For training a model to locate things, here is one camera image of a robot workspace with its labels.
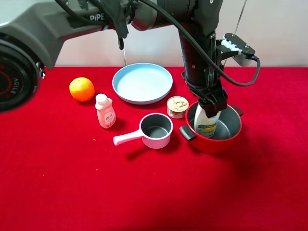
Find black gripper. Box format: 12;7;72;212
179;23;228;118

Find red pot black handles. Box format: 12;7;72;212
179;99;244;154

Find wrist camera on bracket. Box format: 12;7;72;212
216;33;257;67

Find black cable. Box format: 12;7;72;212
134;0;262;87

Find light blue plate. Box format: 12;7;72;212
112;63;173;105

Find red tablecloth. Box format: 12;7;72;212
0;67;308;231

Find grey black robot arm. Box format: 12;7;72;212
0;0;227;116

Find white shampoo bottle blue cap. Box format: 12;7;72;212
194;103;221;138

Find small tin can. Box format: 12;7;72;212
167;96;189;119

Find pink saucepan with handle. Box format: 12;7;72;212
113;113;173;149

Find small pink bottle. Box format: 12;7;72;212
95;93;116;128

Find orange fruit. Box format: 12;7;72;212
69;77;95;102

